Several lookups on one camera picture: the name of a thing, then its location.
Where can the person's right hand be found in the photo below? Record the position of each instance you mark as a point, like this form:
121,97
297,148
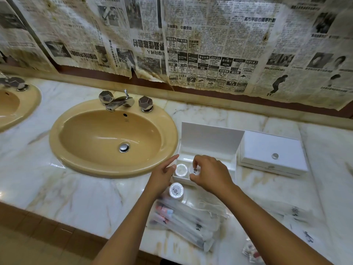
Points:
213,179

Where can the person's dark clothing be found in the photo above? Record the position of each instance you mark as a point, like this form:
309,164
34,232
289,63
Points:
168,262

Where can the pile of toothbrush kits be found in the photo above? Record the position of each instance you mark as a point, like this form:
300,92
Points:
179,223

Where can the person's left hand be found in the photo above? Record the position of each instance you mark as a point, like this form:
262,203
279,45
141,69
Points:
162,180

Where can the small round white jar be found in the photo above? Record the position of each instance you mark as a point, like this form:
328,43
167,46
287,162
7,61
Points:
176,190

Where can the chrome faucet spout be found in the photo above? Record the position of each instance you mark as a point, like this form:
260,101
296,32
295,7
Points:
120,102

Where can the beige oval sink basin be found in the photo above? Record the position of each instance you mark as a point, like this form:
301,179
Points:
19,107
96,140

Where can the chrome faceted faucet knob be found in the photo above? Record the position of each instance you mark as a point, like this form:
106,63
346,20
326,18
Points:
16,83
106,97
146,103

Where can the yellowed newspaper sheet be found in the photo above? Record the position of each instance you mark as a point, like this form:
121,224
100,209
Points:
306,57
80,27
16,46
220,33

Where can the white box with round knob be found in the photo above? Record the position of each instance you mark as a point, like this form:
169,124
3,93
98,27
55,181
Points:
212,139
267,149

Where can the person's right forearm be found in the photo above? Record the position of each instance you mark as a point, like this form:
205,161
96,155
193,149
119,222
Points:
264,234

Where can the person's left forearm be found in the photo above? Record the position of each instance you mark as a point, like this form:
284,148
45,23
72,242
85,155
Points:
132,237

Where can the chrome sink drain plug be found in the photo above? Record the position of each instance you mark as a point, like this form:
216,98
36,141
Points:
124,147

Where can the red item packet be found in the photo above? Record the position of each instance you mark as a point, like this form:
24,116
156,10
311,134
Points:
252,252

